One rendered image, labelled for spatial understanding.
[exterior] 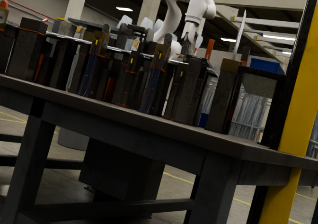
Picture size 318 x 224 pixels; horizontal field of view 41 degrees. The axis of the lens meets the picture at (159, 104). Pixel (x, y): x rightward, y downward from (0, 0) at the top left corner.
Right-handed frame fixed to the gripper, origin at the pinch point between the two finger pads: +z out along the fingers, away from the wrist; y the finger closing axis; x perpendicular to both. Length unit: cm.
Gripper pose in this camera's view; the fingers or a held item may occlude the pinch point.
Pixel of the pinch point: (184, 51)
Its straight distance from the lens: 227.7
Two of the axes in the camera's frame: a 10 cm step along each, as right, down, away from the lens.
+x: 9.4, 2.4, -2.6
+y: -2.4, -0.8, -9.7
